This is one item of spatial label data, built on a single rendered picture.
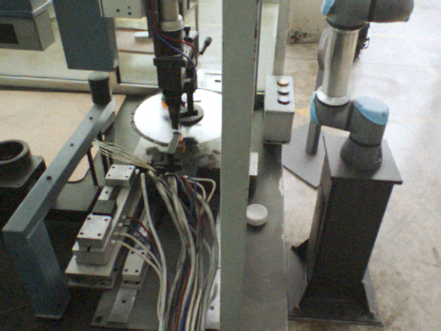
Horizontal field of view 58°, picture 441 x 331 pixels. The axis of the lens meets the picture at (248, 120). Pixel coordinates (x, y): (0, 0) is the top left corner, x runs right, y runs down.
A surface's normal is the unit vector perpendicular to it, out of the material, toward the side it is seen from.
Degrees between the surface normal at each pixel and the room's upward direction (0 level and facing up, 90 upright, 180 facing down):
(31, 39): 90
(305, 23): 90
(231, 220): 90
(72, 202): 0
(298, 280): 0
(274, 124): 90
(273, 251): 0
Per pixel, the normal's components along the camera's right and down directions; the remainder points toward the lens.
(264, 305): 0.04, -0.83
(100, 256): -0.05, 0.55
